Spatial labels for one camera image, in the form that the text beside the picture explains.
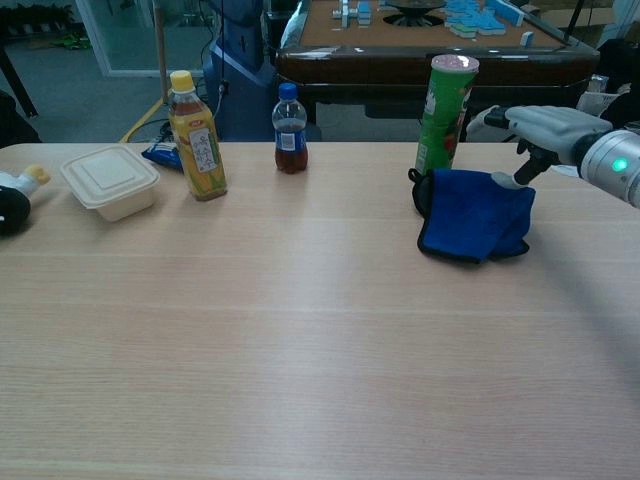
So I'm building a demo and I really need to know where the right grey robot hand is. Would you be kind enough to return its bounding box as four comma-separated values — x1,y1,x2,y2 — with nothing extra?
467,104,614,190

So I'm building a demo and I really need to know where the blue cloth with black trim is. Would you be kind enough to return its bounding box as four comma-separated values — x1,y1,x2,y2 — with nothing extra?
407,167,537,265

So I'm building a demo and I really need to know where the white plastic basket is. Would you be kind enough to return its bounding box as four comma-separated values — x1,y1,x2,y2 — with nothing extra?
574,74,626,120

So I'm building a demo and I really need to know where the green chips can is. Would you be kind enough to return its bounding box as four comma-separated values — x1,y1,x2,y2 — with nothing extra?
413,54,480,176

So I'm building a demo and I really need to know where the pile of blue mahjong tiles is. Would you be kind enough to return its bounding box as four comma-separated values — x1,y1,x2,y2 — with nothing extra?
443,0,527,40

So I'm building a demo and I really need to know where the black mahjong table centre dish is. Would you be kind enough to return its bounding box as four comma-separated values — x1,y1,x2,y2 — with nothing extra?
382,0,450,27

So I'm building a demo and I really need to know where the dark wood mahjong table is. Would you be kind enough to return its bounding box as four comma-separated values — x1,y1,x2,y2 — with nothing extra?
274,0,601,144

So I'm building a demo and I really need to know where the stack of blue mahjong tiles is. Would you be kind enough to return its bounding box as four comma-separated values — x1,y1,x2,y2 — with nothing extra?
332,0,375,27

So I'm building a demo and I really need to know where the cola bottle with blue cap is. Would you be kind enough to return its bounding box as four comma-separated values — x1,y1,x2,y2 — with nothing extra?
271,82,310,175

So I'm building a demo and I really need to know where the yellow tea bottle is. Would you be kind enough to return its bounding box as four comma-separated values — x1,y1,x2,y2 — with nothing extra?
166,69,229,202

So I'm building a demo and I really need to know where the blue snack packet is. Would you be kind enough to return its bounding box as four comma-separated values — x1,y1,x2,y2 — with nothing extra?
140,141,184,174

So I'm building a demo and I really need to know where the wooden pole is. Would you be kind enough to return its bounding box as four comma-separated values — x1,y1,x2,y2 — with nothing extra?
153,0,170,104

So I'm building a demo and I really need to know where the beige lidded lunch box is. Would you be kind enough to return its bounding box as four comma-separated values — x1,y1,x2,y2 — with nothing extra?
59,145,162,223

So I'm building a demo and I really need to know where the black and white plush doll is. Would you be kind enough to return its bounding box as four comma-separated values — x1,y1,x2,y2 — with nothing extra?
0,164,52,237

